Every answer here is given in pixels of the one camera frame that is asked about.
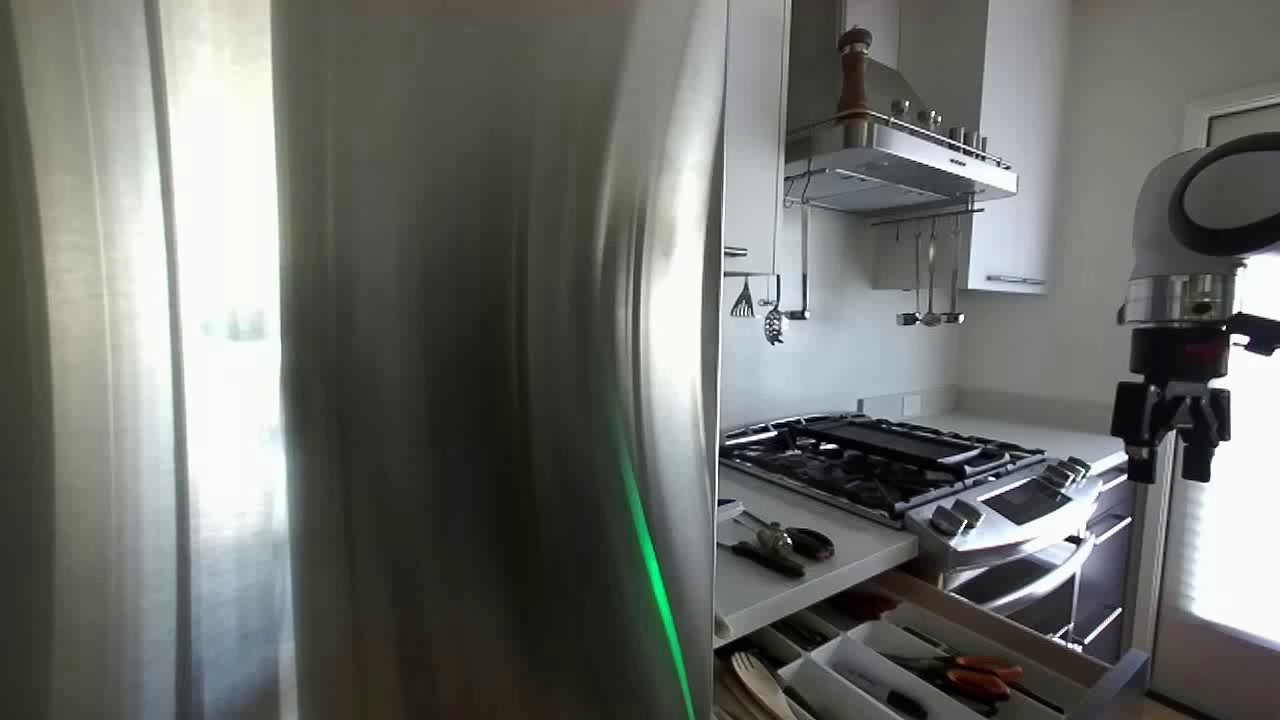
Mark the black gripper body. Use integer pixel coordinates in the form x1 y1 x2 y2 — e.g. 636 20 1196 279
1128 320 1241 406

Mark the gray wooden kitchen drawer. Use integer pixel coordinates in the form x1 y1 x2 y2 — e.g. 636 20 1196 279
713 570 1151 720

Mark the stainless steel fridge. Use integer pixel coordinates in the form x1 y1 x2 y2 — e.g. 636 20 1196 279
0 0 733 720

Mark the hanging metal utensil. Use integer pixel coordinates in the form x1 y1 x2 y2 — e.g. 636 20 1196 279
919 227 946 333
893 227 925 333
939 227 969 333

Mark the white upper cabinet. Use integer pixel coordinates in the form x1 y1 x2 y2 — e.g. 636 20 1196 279
969 0 1072 300
722 0 798 279

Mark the stainless steel gas stove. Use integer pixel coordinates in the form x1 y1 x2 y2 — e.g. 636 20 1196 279
716 408 1141 667

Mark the black stove griddle plate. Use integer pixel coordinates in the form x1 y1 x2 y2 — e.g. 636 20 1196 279
798 414 989 472

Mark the pale wooden spoon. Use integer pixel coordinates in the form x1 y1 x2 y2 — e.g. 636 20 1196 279
728 649 805 720

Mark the black kitchen scissors red latch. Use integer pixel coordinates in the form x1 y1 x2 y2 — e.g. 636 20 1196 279
716 511 840 581

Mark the brown wooden pepper mill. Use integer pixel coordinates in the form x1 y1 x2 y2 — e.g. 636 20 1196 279
834 25 877 130

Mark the white cutlery organizer tray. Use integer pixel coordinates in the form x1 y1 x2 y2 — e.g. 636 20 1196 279
776 602 1087 720

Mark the stainless steel range hood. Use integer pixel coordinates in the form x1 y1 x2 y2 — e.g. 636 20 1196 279
779 0 1022 222

